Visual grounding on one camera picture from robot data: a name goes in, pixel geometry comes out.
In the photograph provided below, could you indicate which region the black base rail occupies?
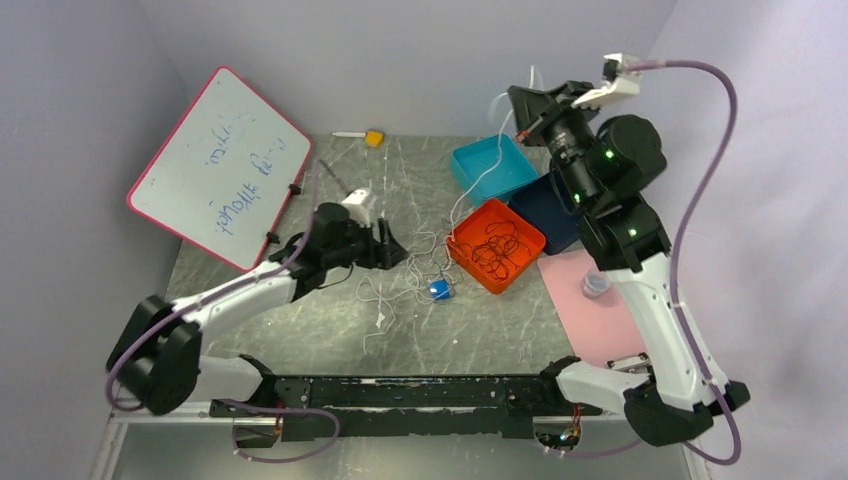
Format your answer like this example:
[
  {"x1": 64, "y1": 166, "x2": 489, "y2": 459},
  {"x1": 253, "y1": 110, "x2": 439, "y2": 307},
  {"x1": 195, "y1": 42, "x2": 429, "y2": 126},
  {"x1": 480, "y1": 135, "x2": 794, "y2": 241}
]
[{"x1": 209, "y1": 374, "x2": 602, "y2": 442}]

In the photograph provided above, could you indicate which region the navy plastic box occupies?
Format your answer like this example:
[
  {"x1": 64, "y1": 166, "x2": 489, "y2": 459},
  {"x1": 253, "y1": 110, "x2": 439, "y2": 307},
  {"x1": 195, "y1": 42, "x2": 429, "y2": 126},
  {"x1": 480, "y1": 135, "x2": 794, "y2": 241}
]
[{"x1": 508, "y1": 172, "x2": 580, "y2": 256}]

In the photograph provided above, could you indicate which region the pink mat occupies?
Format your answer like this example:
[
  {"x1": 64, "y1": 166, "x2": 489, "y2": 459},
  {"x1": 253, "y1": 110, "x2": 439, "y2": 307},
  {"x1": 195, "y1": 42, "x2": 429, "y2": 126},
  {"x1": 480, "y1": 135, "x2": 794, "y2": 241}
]
[{"x1": 537, "y1": 250, "x2": 647, "y2": 367}]

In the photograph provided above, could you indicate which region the yellow small block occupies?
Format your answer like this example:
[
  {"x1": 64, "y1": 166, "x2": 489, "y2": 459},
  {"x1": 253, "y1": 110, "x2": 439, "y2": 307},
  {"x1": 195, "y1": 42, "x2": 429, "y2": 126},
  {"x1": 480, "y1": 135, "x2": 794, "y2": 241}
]
[{"x1": 363, "y1": 130, "x2": 385, "y2": 148}]

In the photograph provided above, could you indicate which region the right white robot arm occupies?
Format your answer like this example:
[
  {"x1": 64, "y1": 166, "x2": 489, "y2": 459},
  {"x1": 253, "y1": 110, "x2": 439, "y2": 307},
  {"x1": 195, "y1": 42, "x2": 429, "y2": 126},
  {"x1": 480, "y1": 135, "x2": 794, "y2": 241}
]
[{"x1": 507, "y1": 81, "x2": 750, "y2": 446}]

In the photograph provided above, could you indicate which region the white cable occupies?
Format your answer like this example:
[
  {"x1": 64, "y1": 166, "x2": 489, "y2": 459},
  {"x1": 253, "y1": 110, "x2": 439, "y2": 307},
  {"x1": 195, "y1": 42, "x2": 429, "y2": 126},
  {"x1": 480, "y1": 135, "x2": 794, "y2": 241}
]
[{"x1": 447, "y1": 64, "x2": 545, "y2": 243}]

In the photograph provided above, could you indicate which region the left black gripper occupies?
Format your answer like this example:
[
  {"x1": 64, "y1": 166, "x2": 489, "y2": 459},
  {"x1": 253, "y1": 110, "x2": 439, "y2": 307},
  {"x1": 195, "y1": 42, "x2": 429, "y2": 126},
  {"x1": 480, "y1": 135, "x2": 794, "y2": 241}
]
[{"x1": 324, "y1": 215, "x2": 409, "y2": 271}]

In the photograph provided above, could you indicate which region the teal plastic box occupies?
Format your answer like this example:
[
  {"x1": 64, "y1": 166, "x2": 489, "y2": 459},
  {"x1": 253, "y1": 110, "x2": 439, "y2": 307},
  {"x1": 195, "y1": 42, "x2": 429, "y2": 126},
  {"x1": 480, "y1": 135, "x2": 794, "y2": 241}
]
[{"x1": 450, "y1": 134, "x2": 538, "y2": 207}]

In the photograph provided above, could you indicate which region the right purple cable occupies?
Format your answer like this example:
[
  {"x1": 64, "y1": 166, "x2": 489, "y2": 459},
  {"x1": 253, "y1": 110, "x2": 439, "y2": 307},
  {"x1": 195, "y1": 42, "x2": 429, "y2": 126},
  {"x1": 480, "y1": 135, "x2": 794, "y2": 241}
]
[{"x1": 543, "y1": 58, "x2": 743, "y2": 467}]

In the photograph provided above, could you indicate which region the small metal bracket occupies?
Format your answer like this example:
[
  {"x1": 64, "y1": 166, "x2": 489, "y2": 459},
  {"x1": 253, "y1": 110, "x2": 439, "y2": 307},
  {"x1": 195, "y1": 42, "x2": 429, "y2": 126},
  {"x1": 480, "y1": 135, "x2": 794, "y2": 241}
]
[{"x1": 607, "y1": 352, "x2": 652, "y2": 374}]

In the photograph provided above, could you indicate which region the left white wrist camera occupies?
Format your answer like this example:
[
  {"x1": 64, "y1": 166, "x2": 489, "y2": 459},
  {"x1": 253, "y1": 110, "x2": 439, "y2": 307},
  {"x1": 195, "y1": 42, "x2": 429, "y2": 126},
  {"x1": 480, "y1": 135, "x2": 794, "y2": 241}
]
[{"x1": 341, "y1": 188, "x2": 376, "y2": 227}]

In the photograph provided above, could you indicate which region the purple cable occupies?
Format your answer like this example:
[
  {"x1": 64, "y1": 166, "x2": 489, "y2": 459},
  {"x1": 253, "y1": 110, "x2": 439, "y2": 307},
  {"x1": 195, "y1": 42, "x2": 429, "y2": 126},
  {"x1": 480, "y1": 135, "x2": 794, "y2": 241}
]
[
  {"x1": 543, "y1": 58, "x2": 743, "y2": 467},
  {"x1": 104, "y1": 158, "x2": 342, "y2": 465}
]

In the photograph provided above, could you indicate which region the cable bundle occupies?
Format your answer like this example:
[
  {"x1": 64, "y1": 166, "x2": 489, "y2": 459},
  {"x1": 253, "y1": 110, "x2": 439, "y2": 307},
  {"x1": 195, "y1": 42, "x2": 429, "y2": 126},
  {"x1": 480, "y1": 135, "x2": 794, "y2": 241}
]
[{"x1": 356, "y1": 228, "x2": 458, "y2": 356}]

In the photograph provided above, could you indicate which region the small clear cup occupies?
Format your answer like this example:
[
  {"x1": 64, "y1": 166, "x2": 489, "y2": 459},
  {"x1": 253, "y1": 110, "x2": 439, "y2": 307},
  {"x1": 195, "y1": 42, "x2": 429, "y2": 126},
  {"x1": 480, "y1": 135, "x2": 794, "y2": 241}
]
[{"x1": 581, "y1": 270, "x2": 611, "y2": 299}]

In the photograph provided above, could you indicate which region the black cable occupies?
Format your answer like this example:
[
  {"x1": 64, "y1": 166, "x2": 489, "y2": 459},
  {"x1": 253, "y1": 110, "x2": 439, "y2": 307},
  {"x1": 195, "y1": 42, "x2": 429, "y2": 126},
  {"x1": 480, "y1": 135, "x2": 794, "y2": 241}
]
[{"x1": 457, "y1": 221, "x2": 535, "y2": 276}]

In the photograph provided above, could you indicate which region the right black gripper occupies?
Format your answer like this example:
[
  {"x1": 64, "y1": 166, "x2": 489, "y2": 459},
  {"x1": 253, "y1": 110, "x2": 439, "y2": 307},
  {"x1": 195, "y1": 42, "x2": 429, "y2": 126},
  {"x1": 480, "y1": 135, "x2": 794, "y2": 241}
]
[{"x1": 508, "y1": 80, "x2": 604, "y2": 209}]

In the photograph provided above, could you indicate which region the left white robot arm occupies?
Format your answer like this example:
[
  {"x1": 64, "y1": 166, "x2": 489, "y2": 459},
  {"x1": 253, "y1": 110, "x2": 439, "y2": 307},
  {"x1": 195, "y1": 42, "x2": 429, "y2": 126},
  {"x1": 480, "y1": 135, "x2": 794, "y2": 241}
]
[{"x1": 105, "y1": 202, "x2": 408, "y2": 416}]

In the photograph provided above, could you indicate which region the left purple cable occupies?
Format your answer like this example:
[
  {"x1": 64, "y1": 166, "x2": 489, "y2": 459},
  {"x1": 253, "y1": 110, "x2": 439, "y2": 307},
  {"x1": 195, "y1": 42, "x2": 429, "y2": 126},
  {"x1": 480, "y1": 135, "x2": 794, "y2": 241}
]
[{"x1": 104, "y1": 158, "x2": 342, "y2": 465}]

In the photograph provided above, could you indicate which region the blue white small block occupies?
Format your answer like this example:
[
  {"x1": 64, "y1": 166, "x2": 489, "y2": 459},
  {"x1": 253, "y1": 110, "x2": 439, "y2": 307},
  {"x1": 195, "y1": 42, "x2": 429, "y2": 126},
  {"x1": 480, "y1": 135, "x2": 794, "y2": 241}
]
[{"x1": 428, "y1": 279, "x2": 453, "y2": 301}]

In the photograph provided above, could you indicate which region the orange plastic box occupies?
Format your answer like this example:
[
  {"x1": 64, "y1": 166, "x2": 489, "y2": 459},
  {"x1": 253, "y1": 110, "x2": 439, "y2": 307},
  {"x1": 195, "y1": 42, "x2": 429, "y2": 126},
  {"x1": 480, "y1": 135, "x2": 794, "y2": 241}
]
[{"x1": 446, "y1": 199, "x2": 545, "y2": 295}]

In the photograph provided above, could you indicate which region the pink-framed whiteboard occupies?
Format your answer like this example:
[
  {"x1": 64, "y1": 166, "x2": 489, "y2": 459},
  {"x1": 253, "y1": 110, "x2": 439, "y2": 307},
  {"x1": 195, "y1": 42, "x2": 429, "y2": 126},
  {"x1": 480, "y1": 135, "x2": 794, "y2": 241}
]
[{"x1": 126, "y1": 66, "x2": 312, "y2": 271}]

